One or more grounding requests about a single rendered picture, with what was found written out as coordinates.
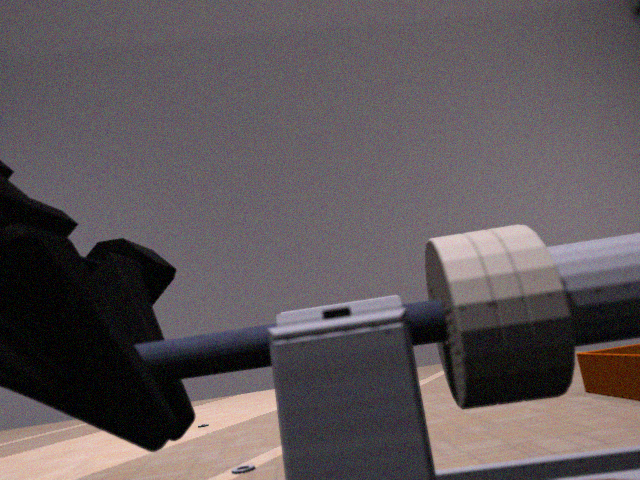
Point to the beige disc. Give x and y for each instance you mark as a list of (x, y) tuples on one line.
[(473, 356)]

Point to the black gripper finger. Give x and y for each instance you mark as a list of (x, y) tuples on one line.
[(121, 281), (62, 344)]

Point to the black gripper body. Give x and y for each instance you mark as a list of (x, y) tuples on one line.
[(17, 208)]

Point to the orange shallow tray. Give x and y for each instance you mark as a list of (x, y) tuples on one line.
[(612, 371)]

